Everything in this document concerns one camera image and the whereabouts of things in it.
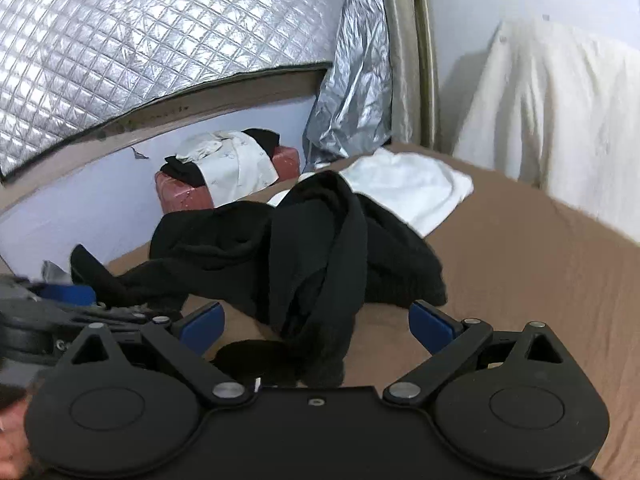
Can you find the white printed cloth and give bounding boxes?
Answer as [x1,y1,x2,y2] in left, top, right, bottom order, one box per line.
[175,130,281,196]

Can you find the beige curtain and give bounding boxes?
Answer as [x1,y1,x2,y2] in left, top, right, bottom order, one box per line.
[375,0,441,150]

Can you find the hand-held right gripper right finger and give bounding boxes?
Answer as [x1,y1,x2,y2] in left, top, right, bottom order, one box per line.
[382,300,568,407]

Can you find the silver quilted insulation sheet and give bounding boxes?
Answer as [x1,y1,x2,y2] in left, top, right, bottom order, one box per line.
[0,0,351,181]

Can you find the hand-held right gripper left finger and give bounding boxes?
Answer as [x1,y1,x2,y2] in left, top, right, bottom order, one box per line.
[56,301,256,408]

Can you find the person's left hand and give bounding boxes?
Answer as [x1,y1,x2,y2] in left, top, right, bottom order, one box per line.
[0,400,34,480]

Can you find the red stool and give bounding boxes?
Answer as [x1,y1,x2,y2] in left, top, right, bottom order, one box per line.
[155,145,301,211]

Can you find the white cloth on stool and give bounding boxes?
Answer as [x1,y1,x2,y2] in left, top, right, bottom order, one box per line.
[162,127,282,189]

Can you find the white garment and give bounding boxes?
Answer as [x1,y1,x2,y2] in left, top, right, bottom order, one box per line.
[267,147,475,239]

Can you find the white draped sheet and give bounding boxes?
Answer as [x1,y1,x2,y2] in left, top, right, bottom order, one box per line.
[450,17,640,246]

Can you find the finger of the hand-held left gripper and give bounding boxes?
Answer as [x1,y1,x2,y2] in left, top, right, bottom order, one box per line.
[75,306,184,325]
[30,283,99,308]

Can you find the black pants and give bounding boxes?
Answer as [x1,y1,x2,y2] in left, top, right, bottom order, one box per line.
[70,170,370,388]

